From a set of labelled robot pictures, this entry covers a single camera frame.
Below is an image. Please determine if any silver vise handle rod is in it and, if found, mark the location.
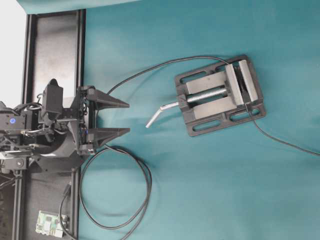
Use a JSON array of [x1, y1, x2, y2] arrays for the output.
[[145, 101, 179, 128]]

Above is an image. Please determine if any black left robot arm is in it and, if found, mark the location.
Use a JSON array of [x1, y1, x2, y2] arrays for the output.
[[0, 79, 130, 158]]

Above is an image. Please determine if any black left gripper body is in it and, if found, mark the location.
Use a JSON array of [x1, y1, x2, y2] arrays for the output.
[[37, 86, 96, 157]]

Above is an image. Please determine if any black bench vise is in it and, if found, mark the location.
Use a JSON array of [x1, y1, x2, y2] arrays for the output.
[[174, 54, 267, 137]]

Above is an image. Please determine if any black USB cable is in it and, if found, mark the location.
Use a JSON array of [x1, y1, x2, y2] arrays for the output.
[[79, 103, 320, 229]]

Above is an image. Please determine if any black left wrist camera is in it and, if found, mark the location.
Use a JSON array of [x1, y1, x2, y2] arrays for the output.
[[41, 78, 63, 121]]

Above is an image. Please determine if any black connector extension cable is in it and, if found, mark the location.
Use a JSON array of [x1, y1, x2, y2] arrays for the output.
[[107, 55, 236, 96]]

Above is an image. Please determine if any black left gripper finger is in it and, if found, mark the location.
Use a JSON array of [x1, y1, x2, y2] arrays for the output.
[[89, 128, 130, 149], [93, 90, 130, 110]]

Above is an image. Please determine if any black aluminium frame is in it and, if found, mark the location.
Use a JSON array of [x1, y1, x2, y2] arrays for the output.
[[10, 9, 86, 240]]

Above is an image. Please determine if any green circuit board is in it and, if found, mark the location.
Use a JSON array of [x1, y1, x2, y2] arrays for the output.
[[35, 210, 64, 238]]

